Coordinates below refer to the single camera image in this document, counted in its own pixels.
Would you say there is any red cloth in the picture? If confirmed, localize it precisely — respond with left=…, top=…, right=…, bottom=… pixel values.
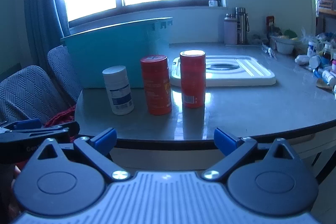
left=45, top=105, right=80, bottom=143

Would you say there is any red canister with yellow text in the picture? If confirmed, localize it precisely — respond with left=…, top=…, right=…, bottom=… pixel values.
left=140, top=55, right=172, bottom=115

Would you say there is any teal plastic storage bin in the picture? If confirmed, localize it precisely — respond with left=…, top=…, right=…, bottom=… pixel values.
left=61, top=17, right=173, bottom=89

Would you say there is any white tube bottle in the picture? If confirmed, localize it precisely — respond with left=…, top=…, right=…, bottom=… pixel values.
left=322, top=70, right=336, bottom=88

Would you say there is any green round object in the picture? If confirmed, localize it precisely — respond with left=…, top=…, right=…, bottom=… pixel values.
left=284, top=29, right=298, bottom=39

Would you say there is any tan perforated patch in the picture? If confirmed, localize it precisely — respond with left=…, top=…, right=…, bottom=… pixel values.
left=316, top=79, right=333, bottom=90

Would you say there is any grey patterned chair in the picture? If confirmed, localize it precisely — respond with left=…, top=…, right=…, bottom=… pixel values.
left=1, top=46, right=83, bottom=125

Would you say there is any dark red box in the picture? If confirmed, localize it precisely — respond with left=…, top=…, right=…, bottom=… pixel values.
left=266, top=16, right=274, bottom=33

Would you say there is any steel thermos flask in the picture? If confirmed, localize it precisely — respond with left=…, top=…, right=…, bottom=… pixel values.
left=235, top=7, right=249, bottom=44

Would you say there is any white bottle blue label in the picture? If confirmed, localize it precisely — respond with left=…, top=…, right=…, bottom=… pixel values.
left=307, top=41, right=317, bottom=57

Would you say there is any red canister with barcode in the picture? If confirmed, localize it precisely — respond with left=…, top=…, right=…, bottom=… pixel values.
left=180, top=50, right=206, bottom=109

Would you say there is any white lying bottle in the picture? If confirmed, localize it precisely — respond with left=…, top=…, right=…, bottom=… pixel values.
left=294, top=55, right=310, bottom=66

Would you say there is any white ribbed bowl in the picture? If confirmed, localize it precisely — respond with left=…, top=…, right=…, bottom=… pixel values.
left=276, top=39, right=295, bottom=55

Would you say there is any pink water bottle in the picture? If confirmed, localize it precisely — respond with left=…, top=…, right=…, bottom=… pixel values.
left=224, top=14, right=238, bottom=45

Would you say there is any white bin lid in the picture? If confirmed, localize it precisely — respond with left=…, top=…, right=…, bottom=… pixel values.
left=170, top=54, right=277, bottom=88

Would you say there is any white pill bottle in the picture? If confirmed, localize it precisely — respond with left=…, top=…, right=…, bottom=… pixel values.
left=102, top=65, right=134, bottom=115

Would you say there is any snack wrapper packet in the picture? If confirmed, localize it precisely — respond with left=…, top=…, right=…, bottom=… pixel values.
left=261, top=43, right=276, bottom=60

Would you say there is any small white box on sill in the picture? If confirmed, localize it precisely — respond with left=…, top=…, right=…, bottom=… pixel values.
left=209, top=0, right=218, bottom=7

